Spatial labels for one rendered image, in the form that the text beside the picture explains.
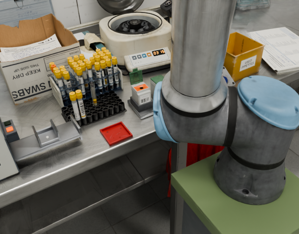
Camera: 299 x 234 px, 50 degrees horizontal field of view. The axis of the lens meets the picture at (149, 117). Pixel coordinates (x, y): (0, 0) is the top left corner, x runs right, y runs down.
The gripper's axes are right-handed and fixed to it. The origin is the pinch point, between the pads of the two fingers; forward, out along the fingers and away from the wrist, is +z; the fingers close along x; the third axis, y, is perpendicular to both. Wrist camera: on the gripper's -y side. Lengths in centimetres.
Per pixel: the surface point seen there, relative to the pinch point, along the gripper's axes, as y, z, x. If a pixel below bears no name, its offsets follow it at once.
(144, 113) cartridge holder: -17.0, 14.5, -5.1
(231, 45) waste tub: 24.5, 10.0, 13.0
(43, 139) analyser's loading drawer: -45.4, 12.5, -6.9
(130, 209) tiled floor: -14, 103, 27
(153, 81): -11.1, 9.4, 1.9
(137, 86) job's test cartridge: -16.9, 8.2, -0.2
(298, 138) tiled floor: 106, 101, 32
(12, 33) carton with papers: -47, 6, 46
